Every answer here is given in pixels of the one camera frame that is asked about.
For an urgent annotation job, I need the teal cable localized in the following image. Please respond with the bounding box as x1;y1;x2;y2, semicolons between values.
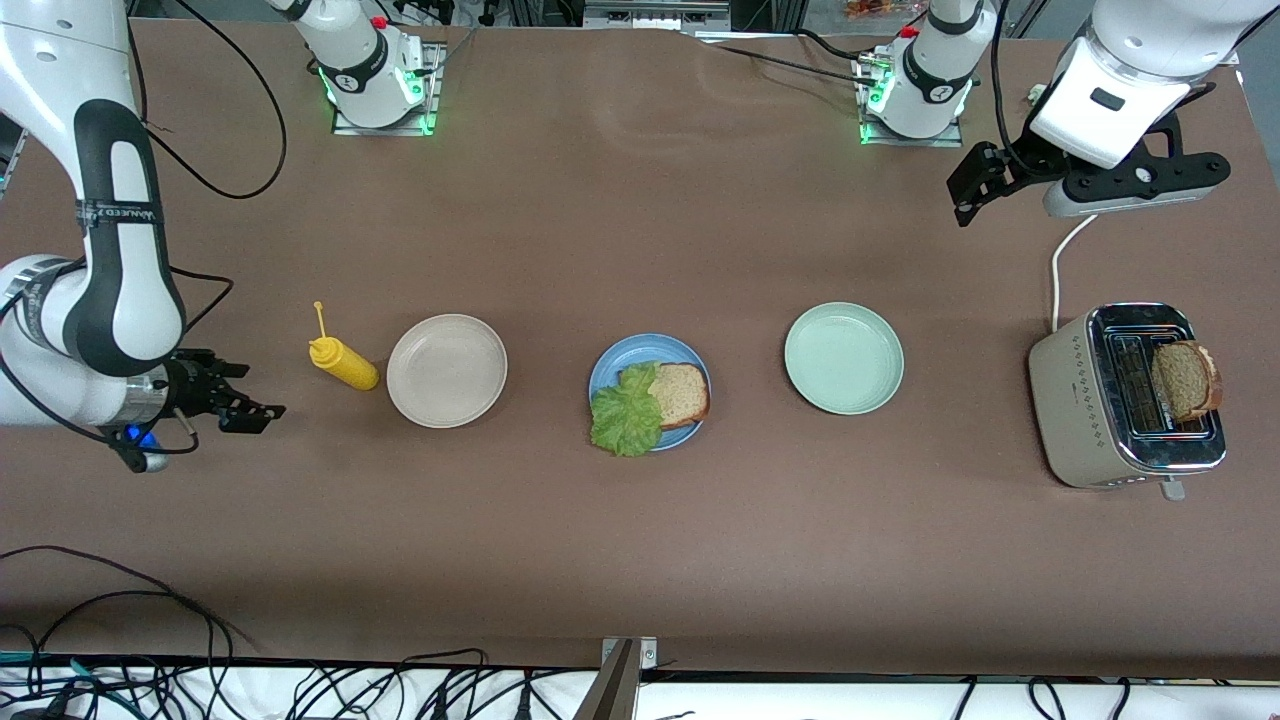
0;650;106;691

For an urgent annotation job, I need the black cable loop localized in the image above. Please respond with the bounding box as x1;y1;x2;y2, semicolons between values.
395;648;491;720

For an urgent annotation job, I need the light green round plate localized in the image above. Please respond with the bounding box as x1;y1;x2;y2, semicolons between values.
783;302;906;416

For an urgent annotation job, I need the brown bread slice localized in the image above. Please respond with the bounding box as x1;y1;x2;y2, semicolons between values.
645;363;712;431
1153;341;1224;422

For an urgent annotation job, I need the grey metal box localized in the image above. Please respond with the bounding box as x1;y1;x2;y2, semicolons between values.
583;0;732;31

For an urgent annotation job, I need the dark aluminium profile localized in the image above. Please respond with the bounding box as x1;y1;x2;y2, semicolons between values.
572;640;641;720

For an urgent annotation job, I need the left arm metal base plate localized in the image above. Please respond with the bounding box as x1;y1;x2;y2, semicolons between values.
856;52;966;149

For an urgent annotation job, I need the silver metal bracket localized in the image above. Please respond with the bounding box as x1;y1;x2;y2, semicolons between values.
600;636;659;669

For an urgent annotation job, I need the long black table cable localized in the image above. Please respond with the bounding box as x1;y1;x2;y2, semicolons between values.
0;545;256;656

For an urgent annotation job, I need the white toaster power cable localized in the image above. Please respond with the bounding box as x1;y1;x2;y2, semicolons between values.
1028;84;1099;334

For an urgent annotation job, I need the brown table cover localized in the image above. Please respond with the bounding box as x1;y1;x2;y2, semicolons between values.
0;18;1280;683

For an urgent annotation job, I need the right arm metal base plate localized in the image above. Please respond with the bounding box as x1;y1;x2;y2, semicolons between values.
331;42;442;137

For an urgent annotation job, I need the black base cable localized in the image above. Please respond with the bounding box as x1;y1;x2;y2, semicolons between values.
690;30;886;89

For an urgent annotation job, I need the beige chrome toaster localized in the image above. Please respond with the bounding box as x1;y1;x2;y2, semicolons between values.
1028;302;1229;502

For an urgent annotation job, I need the beige round plate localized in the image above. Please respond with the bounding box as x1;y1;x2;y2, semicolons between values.
386;314;509;430

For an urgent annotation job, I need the green lettuce leaf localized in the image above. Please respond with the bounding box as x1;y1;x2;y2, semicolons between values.
589;361;665;458

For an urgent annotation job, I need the yellow mustard squeeze bottle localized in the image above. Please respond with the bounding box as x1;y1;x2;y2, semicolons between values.
308;301;381;392

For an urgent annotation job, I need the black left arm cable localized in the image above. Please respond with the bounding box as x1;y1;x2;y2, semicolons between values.
990;0;1033;168

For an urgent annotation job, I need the blue round plate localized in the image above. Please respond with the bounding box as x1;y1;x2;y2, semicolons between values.
588;333;712;453

